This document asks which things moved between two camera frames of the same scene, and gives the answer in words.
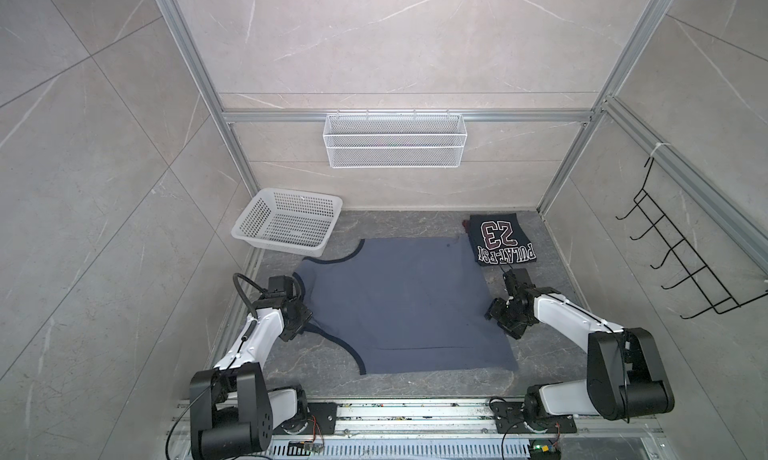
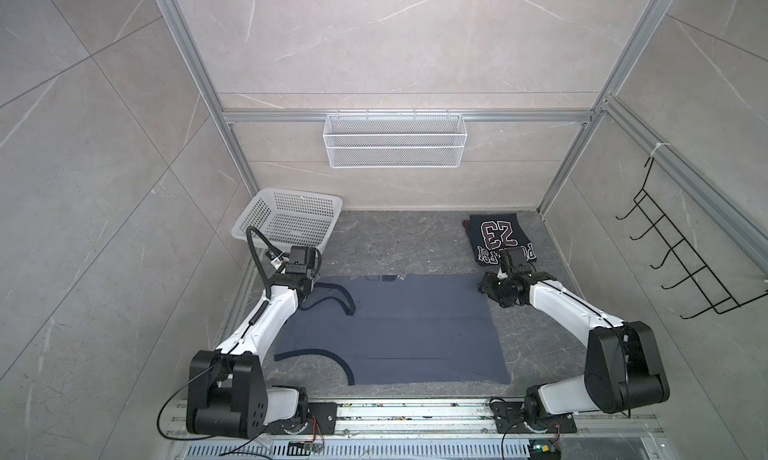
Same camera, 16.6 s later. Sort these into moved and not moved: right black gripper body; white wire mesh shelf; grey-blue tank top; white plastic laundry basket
Moved: grey-blue tank top; right black gripper body
Not moved: white wire mesh shelf; white plastic laundry basket
